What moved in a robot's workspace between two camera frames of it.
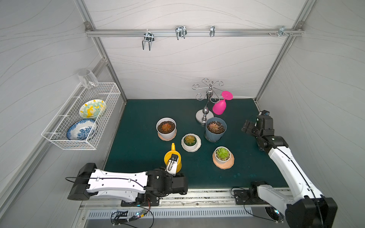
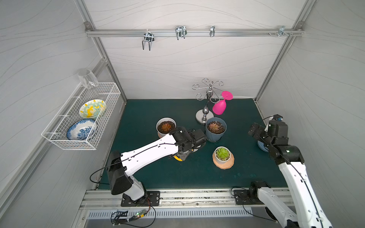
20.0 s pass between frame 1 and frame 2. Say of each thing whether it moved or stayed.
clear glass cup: stayed
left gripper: moved
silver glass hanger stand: stayed
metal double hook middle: stayed
